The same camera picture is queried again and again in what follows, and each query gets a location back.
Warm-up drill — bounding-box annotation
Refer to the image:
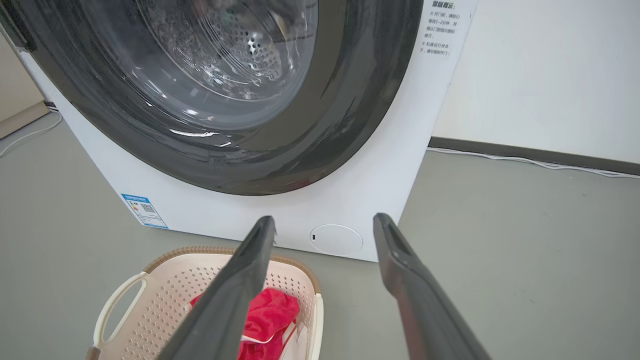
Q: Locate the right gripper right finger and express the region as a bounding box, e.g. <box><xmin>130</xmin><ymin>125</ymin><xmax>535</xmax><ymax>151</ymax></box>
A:
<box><xmin>373</xmin><ymin>212</ymin><xmax>494</xmax><ymax>360</ymax></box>

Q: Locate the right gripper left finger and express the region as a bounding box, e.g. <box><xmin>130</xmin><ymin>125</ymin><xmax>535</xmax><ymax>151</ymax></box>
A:
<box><xmin>157</xmin><ymin>215</ymin><xmax>277</xmax><ymax>360</ymax></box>

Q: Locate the cream plastic laundry basket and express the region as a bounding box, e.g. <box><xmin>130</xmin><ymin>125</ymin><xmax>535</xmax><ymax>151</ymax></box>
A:
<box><xmin>85</xmin><ymin>245</ymin><xmax>325</xmax><ymax>360</ymax></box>

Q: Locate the red and white garment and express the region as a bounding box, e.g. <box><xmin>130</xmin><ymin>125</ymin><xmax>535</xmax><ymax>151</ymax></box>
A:
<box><xmin>189</xmin><ymin>286</ymin><xmax>301</xmax><ymax>360</ymax></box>

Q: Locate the round white filter cover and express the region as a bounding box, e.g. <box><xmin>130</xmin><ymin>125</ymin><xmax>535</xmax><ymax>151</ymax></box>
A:
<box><xmin>309</xmin><ymin>224</ymin><xmax>364</xmax><ymax>257</ymax></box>

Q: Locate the blue energy label sticker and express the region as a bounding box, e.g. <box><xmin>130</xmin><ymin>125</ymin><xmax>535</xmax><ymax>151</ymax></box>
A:
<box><xmin>121</xmin><ymin>193</ymin><xmax>170</xmax><ymax>230</ymax></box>

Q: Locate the white front-load washing machine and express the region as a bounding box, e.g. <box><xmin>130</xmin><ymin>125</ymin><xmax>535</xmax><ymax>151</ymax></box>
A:
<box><xmin>0</xmin><ymin>0</ymin><xmax>480</xmax><ymax>263</ymax></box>

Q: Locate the round black washer door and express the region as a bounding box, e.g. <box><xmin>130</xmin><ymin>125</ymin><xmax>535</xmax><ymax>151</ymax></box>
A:
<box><xmin>0</xmin><ymin>0</ymin><xmax>425</xmax><ymax>197</ymax></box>

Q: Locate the printed warning text sticker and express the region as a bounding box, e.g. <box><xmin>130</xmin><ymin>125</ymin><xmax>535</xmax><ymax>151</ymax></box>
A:
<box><xmin>421</xmin><ymin>0</ymin><xmax>474</xmax><ymax>59</ymax></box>

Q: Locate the thin white floor cable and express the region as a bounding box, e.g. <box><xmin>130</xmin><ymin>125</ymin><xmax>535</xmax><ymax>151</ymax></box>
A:
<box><xmin>0</xmin><ymin>111</ymin><xmax>64</xmax><ymax>159</ymax></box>
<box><xmin>426</xmin><ymin>146</ymin><xmax>640</xmax><ymax>180</ymax></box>

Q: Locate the black wall baseboard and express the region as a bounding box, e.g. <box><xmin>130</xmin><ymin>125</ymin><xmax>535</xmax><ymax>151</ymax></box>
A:
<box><xmin>428</xmin><ymin>135</ymin><xmax>640</xmax><ymax>177</ymax></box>

